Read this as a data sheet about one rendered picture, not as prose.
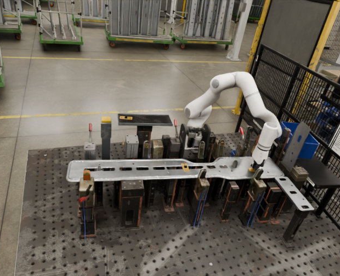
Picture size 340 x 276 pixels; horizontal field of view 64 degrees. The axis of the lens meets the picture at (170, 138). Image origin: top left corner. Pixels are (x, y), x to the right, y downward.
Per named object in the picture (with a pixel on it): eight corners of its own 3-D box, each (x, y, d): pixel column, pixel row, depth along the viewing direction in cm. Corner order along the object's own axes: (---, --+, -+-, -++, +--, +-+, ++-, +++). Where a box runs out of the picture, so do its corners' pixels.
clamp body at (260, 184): (241, 228, 175) (257, 188, 157) (234, 214, 185) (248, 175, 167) (254, 227, 177) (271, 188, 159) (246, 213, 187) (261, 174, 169)
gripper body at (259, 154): (254, 141, 173) (249, 155, 179) (262, 150, 164) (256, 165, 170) (265, 141, 174) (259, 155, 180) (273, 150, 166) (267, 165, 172)
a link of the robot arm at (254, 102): (256, 95, 178) (274, 138, 175) (241, 98, 168) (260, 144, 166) (268, 89, 170) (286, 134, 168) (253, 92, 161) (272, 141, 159)
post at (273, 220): (271, 224, 181) (287, 193, 166) (264, 212, 190) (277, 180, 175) (280, 224, 183) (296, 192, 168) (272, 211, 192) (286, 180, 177)
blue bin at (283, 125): (290, 157, 194) (297, 142, 187) (275, 134, 220) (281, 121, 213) (312, 159, 195) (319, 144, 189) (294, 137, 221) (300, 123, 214)
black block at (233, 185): (220, 225, 176) (232, 191, 160) (215, 212, 184) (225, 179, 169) (232, 224, 177) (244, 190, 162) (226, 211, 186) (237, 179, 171)
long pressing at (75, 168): (64, 185, 147) (64, 183, 146) (69, 160, 165) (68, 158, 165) (286, 178, 179) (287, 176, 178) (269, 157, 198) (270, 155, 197)
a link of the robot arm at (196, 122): (183, 126, 224) (188, 101, 210) (200, 121, 234) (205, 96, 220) (192, 133, 217) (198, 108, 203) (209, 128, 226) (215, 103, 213)
